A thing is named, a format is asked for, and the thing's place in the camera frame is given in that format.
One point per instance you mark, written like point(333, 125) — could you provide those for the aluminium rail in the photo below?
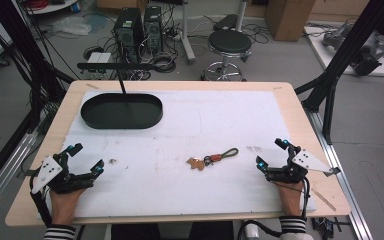
point(6, 173)
point(343, 173)

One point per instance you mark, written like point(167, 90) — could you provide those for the white power box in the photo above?
point(99, 58)

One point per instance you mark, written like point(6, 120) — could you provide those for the grey desk leg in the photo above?
point(187, 36)

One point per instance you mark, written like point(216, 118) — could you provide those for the black oval tray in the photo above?
point(121, 111)

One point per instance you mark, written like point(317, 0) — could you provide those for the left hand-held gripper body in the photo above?
point(48, 170)

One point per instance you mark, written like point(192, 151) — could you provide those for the black round stool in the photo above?
point(229, 50)

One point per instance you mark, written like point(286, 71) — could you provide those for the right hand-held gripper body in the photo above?
point(308, 161)

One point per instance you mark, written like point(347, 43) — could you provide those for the thin wooden stick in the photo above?
point(323, 199)

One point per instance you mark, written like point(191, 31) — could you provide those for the black frame strut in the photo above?
point(30, 50)
point(343, 56)

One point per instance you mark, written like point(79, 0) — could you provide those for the grey and black device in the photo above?
point(363, 50)

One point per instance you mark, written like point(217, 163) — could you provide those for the white round table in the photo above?
point(51, 6)

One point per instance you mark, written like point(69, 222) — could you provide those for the person's right hand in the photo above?
point(290, 198)

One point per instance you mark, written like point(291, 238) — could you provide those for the person's left hand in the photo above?
point(65, 205)

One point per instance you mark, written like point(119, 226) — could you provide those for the clear plastic bag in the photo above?
point(71, 25)

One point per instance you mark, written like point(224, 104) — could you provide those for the black flat pedal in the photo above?
point(226, 22)

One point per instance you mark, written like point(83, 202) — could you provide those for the large black computer tower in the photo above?
point(128, 35)

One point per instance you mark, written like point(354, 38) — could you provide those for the white foam mat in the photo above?
point(180, 140)

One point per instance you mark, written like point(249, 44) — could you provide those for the brown cardboard box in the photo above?
point(288, 18)

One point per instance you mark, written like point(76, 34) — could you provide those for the black T-shaped stand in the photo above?
point(115, 66)

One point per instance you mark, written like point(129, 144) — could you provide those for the slim black computer tower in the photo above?
point(153, 28)

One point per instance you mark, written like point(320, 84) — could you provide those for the white floor board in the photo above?
point(353, 50)

